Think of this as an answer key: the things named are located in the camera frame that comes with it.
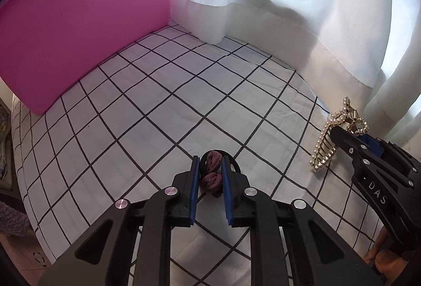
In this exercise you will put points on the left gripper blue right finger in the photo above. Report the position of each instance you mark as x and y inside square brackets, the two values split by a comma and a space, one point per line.
[248, 207]

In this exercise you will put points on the white black grid tablecloth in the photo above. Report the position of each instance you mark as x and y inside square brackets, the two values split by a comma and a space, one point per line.
[126, 128]

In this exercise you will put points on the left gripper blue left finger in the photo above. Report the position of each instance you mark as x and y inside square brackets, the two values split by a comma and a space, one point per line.
[171, 207]

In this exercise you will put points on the person's right hand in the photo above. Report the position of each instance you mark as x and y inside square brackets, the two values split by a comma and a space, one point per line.
[388, 263]

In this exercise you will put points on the white curtain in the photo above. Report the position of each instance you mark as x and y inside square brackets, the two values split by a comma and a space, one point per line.
[367, 50]

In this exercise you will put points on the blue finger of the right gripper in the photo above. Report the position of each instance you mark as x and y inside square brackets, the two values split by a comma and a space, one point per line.
[370, 146]
[346, 142]

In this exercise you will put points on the pink plastic tub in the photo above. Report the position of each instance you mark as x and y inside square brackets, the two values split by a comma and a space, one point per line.
[48, 45]

